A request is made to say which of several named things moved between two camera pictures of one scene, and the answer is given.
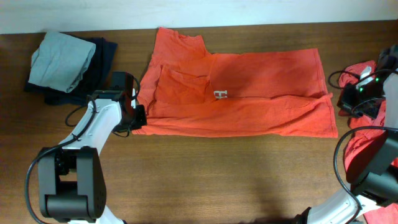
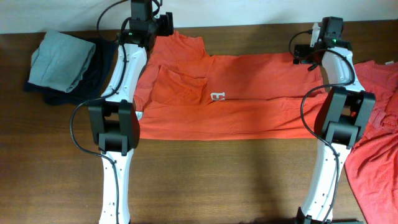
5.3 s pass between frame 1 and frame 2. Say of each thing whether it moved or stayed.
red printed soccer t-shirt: stayed
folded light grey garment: stayed
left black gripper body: moved
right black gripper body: moved
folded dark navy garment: stayed
